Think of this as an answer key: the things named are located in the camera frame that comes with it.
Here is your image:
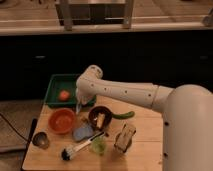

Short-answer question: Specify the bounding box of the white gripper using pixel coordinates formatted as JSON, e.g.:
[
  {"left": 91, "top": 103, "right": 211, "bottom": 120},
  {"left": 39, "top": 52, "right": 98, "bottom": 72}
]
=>
[{"left": 76, "top": 90, "right": 90, "bottom": 105}]

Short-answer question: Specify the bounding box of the light blue towel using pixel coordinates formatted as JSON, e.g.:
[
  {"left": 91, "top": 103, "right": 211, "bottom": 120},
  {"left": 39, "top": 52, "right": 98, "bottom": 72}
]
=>
[{"left": 76, "top": 103, "right": 82, "bottom": 115}]

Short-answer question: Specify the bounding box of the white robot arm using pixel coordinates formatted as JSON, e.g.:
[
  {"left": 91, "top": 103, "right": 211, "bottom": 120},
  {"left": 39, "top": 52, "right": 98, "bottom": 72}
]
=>
[{"left": 76, "top": 65, "right": 213, "bottom": 171}]

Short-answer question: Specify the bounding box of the dark brown bowl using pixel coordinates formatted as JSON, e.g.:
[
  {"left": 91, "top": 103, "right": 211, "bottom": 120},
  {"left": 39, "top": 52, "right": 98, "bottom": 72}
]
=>
[{"left": 88, "top": 106, "right": 112, "bottom": 130}]

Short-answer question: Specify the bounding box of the yellow food piece in bowl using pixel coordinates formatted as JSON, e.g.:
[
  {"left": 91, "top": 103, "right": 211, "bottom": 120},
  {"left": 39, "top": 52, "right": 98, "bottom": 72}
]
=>
[{"left": 96, "top": 113, "right": 105, "bottom": 129}]

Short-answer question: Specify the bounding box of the red orange bowl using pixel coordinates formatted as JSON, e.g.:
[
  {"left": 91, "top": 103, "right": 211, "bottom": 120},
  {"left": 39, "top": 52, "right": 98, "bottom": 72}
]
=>
[{"left": 48, "top": 108, "right": 76, "bottom": 134}]

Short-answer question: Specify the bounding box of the red tomato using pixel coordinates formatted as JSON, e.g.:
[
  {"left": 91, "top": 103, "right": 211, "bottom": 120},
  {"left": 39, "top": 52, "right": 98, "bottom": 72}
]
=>
[{"left": 58, "top": 90, "right": 70, "bottom": 102}]

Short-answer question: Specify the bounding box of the green plastic tray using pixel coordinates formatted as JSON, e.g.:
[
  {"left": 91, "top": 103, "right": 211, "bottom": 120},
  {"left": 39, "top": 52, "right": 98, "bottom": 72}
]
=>
[{"left": 43, "top": 73, "right": 98, "bottom": 109}]

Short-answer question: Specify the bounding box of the blue sponge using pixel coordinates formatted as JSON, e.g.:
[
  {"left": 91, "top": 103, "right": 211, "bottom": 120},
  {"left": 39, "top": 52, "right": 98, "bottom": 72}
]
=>
[{"left": 72, "top": 124, "right": 94, "bottom": 142}]

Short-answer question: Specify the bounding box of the green chili pepper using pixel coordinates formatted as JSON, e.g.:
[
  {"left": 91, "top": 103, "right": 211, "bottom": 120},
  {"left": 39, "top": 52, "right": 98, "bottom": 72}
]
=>
[{"left": 112, "top": 111, "right": 135, "bottom": 120}]

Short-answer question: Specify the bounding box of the green plastic cup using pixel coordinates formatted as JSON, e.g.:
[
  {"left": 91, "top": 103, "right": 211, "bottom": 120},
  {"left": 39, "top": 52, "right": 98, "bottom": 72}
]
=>
[{"left": 91, "top": 137, "right": 106, "bottom": 155}]

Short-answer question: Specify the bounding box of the black white dish brush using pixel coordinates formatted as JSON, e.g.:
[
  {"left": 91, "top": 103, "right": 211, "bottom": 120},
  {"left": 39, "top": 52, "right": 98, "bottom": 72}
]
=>
[{"left": 61, "top": 131, "right": 105, "bottom": 161}]

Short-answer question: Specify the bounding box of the black cable left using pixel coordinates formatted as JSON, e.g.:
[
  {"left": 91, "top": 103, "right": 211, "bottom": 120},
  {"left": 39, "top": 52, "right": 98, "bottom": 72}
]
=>
[{"left": 0, "top": 112, "right": 30, "bottom": 143}]

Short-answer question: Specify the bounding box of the white stool frame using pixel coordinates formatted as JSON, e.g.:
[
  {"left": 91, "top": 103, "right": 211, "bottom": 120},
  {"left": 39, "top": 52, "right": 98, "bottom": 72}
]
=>
[{"left": 55, "top": 0, "right": 134, "bottom": 30}]

